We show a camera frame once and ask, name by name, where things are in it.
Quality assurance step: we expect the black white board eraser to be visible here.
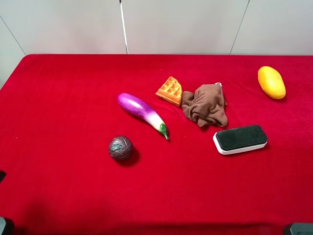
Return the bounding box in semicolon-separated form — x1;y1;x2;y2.
213;125;268;155

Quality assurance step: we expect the white metal pole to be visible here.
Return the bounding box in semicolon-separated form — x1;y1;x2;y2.
119;0;129;54

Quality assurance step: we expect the purple toy eggplant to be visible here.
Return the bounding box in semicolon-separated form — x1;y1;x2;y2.
117;93;169;140

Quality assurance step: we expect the dark purple wrinkled ball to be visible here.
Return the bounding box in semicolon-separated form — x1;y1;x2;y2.
109;136;133;161

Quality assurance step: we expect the orange waffle piece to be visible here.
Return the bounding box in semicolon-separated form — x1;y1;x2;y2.
156;76;183;107

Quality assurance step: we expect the red tablecloth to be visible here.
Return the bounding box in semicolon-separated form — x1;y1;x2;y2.
0;54;313;235

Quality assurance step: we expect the yellow orange mango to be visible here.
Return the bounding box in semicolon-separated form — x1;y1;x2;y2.
257;66;286;99

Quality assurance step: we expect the brown cloth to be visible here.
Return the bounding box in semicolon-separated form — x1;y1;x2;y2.
181;83;228;127

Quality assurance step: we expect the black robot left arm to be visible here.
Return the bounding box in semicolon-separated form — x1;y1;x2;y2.
0;170;6;182

